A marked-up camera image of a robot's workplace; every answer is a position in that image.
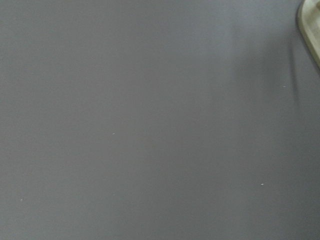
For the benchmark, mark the wooden cup storage rack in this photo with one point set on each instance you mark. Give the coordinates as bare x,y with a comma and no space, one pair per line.
308,20

